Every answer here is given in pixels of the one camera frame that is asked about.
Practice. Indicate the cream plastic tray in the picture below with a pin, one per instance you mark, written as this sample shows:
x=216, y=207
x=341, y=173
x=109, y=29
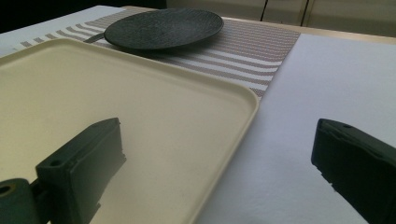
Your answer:
x=149, y=124

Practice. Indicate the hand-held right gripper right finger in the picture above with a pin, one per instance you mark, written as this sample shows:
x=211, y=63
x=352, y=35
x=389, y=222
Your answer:
x=355, y=161

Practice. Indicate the dark textured round plate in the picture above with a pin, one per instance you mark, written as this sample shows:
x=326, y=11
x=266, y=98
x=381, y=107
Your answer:
x=163, y=28

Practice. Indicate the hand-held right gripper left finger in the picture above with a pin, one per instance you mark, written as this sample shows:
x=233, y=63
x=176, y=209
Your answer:
x=81, y=168

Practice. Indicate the striped woven placemat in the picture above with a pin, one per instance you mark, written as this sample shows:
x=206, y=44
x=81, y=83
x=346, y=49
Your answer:
x=246, y=56

